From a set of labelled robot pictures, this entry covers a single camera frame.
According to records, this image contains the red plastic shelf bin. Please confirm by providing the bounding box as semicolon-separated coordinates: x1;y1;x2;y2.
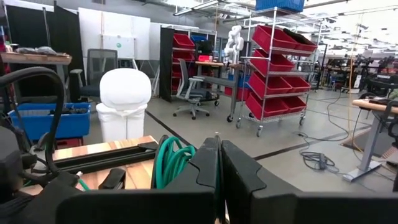
250;48;295;76
245;92;308;121
248;71;312;96
252;25;318;56

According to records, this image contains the red floor crate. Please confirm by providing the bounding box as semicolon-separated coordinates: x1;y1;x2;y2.
55;138;85;150

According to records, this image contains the metal shelf rack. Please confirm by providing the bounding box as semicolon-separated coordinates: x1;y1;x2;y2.
234;7;318;138

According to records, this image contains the black foam cord spool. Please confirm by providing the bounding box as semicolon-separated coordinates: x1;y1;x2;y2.
150;134;225;224

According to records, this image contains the blue floor bin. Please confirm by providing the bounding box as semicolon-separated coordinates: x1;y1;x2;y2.
8;102;91;141

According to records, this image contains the dark mesh office chair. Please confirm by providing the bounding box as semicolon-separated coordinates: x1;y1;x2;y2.
68;48;119;104

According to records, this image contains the grey desk leg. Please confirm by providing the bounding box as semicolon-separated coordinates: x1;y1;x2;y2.
343;114;387;184

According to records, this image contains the thin yellow drop cable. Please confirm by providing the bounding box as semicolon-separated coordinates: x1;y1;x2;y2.
347;21;364;153

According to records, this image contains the dark floor cable bundle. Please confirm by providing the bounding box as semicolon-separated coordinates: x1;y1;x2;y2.
299;151;340;174

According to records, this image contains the wooden desk with grey legs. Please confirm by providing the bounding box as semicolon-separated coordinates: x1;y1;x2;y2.
195;61;247;123

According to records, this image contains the wooden workstation table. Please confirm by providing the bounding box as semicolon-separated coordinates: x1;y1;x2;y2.
352;98;398;115

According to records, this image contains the green cord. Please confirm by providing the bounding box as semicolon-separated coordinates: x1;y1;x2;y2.
76;136;197;191

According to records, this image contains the black curtain panel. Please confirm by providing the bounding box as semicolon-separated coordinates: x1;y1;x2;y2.
6;4;85;98

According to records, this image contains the distant red bin rack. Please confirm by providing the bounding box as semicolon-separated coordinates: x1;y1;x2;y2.
171;32;197;95

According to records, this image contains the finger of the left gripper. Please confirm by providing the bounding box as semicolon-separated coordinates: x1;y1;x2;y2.
98;167;127;191

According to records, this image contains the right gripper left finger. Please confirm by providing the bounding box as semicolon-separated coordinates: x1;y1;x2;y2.
55;138;221;224

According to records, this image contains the white partition panel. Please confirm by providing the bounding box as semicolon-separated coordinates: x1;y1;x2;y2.
77;6;152;72

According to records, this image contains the long black floor cable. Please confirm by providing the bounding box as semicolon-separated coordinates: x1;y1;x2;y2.
294;90;364;147

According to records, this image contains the wooden side table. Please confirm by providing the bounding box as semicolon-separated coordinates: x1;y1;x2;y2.
0;51;73;67

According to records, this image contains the grey office chair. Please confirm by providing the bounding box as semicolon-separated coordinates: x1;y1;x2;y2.
172;58;221;121

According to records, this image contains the black left camera cable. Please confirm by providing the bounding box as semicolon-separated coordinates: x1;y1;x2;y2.
0;66;65;177

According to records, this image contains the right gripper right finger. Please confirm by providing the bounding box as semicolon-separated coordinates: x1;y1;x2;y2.
220;139;398;224

